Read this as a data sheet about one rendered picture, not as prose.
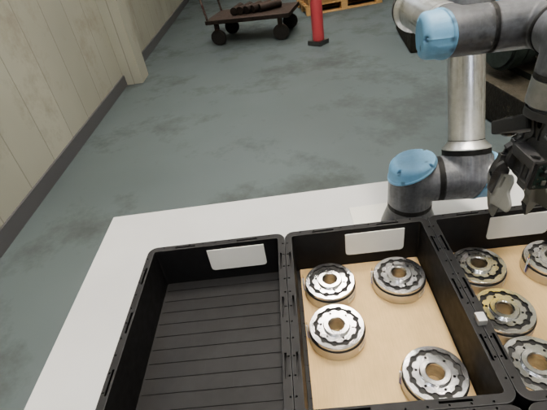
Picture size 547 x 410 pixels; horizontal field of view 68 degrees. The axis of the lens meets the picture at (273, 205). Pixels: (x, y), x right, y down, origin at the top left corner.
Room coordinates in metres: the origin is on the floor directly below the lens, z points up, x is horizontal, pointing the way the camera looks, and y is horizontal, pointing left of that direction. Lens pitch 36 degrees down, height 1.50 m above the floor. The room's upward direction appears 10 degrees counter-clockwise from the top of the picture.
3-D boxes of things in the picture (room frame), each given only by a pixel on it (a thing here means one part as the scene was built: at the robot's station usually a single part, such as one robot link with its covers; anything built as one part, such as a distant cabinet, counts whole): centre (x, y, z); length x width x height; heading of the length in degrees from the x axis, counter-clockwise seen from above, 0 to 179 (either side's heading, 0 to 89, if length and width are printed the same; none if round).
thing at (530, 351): (0.33, -0.37, 0.86); 0.05 x 0.05 x 0.01
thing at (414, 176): (0.87, -0.37, 0.87); 0.13 x 0.12 x 0.14; 80
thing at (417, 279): (0.56, -0.23, 0.86); 0.10 x 0.10 x 0.01
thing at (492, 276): (0.55, -0.39, 0.86); 0.10 x 0.10 x 0.01
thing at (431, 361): (0.35, -0.21, 0.86); 0.05 x 0.05 x 0.01
